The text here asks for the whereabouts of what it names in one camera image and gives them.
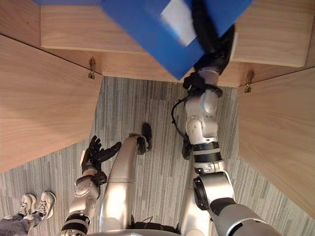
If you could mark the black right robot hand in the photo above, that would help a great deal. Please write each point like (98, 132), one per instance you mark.
(214, 56)

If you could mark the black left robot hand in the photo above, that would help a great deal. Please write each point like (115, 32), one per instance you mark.
(94, 157)

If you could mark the blue folder with white label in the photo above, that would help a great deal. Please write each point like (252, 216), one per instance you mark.
(152, 29)

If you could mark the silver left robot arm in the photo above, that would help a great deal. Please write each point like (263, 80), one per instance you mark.
(83, 189)

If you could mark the metal door hinge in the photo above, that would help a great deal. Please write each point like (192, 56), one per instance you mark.
(92, 73)
(248, 88)

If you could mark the wooden cabinet door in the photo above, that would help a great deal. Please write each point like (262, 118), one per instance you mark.
(278, 137)
(44, 103)

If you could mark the plain blue folder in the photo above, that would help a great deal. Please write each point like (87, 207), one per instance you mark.
(64, 2)

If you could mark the silver left robot leg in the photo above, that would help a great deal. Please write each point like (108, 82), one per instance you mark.
(120, 177)

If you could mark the dark left robot foot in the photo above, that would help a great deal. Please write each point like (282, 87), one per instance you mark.
(147, 132)

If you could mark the person's right shoe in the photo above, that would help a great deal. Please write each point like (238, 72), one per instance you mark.
(46, 204)

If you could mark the person's shoe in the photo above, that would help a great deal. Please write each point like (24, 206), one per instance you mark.
(46, 204)
(25, 205)

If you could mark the person's left shoe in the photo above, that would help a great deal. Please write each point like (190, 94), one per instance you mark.
(25, 205)

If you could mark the person's right leg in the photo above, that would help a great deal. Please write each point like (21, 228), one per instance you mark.
(33, 220)

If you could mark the person's leg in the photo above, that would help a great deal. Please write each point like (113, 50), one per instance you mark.
(13, 226)
(33, 220)

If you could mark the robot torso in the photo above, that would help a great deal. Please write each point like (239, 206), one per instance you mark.
(147, 228)

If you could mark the person's left leg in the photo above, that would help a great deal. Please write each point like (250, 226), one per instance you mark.
(13, 226)

